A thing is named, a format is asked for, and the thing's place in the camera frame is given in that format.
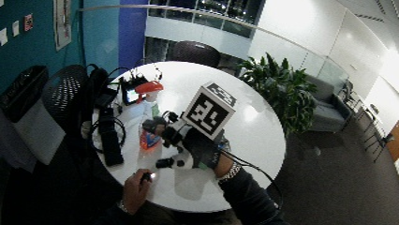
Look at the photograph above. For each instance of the small black lit device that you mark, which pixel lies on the small black lit device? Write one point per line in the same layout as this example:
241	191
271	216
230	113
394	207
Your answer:
146	177

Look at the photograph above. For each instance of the clear spray bottle orange head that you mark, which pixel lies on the clear spray bottle orange head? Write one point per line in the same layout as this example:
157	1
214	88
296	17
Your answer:
149	90

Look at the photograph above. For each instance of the thin silver wrist band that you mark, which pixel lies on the thin silver wrist band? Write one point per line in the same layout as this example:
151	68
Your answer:
122	206

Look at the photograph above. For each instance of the white cube of black markers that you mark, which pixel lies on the white cube of black markers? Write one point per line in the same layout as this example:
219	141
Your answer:
207	112

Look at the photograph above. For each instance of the long black power strip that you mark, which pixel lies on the long black power strip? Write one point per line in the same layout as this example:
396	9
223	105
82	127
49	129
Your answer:
110	140

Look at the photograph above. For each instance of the small black screen device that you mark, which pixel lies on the small black screen device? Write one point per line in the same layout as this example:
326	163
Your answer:
129	93

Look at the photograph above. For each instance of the dark round armchair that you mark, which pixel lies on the dark round armchair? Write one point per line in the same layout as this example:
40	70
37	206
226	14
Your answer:
194	53

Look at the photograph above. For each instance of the black mesh chair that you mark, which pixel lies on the black mesh chair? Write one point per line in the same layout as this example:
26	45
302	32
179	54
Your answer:
64	93

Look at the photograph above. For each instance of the white sheet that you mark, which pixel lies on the white sheet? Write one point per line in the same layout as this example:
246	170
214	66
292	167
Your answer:
38	134

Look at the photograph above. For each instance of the green leafy plant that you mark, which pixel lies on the green leafy plant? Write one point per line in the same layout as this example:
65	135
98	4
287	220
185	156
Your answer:
282	90

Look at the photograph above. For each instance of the curved white railing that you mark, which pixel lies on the curved white railing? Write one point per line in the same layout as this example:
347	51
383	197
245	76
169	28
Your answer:
215	17

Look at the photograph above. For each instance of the grey sofa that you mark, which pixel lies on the grey sofa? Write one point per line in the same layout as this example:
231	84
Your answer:
328	112

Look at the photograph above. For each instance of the framed wall poster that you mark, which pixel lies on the framed wall poster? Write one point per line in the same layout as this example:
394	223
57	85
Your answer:
62	22

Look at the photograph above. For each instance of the red wall note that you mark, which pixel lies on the red wall note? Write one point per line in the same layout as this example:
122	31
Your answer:
28	22

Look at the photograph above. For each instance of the white wall note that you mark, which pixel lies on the white wall note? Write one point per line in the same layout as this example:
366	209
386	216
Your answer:
2	37
14	28

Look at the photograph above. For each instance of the black metal frame chairs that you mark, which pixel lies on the black metal frame chairs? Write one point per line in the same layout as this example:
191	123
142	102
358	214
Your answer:
375	134

